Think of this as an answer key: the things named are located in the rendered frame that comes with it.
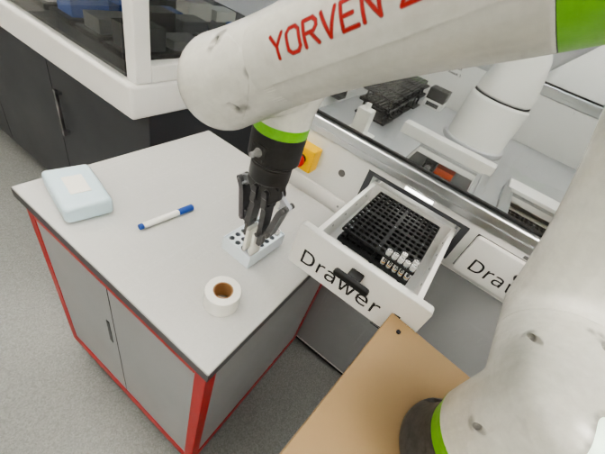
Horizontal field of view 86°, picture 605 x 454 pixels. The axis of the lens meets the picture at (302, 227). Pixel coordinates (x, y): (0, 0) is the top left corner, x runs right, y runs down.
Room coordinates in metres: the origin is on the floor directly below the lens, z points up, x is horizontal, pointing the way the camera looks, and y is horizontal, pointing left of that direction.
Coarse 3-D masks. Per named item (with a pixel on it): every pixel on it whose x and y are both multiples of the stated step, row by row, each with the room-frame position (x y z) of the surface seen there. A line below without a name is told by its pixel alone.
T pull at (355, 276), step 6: (336, 270) 0.42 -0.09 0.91; (342, 270) 0.42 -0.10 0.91; (354, 270) 0.43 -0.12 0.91; (336, 276) 0.41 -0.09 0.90; (342, 276) 0.41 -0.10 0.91; (348, 276) 0.42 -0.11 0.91; (354, 276) 0.42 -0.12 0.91; (360, 276) 0.43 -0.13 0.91; (348, 282) 0.41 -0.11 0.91; (354, 282) 0.41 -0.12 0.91; (354, 288) 0.40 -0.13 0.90; (360, 288) 0.40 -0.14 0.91; (366, 288) 0.40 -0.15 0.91; (366, 294) 0.39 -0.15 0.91
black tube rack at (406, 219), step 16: (368, 208) 0.71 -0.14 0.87; (384, 208) 0.70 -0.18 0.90; (400, 208) 0.72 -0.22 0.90; (352, 224) 0.59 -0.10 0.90; (368, 224) 0.61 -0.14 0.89; (384, 224) 0.64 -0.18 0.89; (400, 224) 0.65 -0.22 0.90; (416, 224) 0.72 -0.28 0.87; (432, 224) 0.71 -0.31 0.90; (352, 240) 0.57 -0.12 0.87; (384, 240) 0.57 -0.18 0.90; (400, 240) 0.64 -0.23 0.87; (416, 240) 0.61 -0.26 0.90; (432, 240) 0.64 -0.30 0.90; (368, 256) 0.53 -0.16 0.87; (400, 256) 0.54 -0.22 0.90; (416, 256) 0.56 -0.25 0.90
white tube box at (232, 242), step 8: (232, 232) 0.53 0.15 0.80; (240, 232) 0.54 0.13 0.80; (280, 232) 0.59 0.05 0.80; (224, 240) 0.50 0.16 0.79; (232, 240) 0.51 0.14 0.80; (240, 240) 0.52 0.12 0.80; (272, 240) 0.55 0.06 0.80; (280, 240) 0.57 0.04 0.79; (224, 248) 0.50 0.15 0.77; (232, 248) 0.49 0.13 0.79; (240, 248) 0.49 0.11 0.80; (264, 248) 0.52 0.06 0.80; (272, 248) 0.55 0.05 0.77; (232, 256) 0.49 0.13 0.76; (240, 256) 0.48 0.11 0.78; (248, 256) 0.48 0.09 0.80; (256, 256) 0.49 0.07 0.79; (264, 256) 0.53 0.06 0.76; (248, 264) 0.48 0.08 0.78
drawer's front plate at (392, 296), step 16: (304, 224) 0.49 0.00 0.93; (304, 240) 0.48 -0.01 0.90; (320, 240) 0.47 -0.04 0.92; (288, 256) 0.49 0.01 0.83; (304, 256) 0.48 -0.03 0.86; (320, 256) 0.47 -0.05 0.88; (336, 256) 0.46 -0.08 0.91; (352, 256) 0.45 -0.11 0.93; (320, 272) 0.46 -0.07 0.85; (368, 272) 0.43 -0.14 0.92; (336, 288) 0.45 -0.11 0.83; (352, 288) 0.44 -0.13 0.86; (368, 288) 0.43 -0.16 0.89; (384, 288) 0.42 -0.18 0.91; (400, 288) 0.42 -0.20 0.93; (352, 304) 0.43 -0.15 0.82; (368, 304) 0.42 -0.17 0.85; (384, 304) 0.41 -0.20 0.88; (400, 304) 0.40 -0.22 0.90; (416, 304) 0.40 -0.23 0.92; (384, 320) 0.41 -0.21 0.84; (416, 320) 0.39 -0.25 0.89
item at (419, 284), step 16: (368, 192) 0.77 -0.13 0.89; (384, 192) 0.80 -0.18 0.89; (352, 208) 0.68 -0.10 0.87; (416, 208) 0.76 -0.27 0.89; (336, 224) 0.61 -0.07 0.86; (336, 240) 0.59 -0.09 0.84; (448, 240) 0.67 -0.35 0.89; (432, 256) 0.66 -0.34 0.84; (384, 272) 0.54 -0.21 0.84; (416, 272) 0.58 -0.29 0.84; (432, 272) 0.53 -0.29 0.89; (416, 288) 0.52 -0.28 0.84
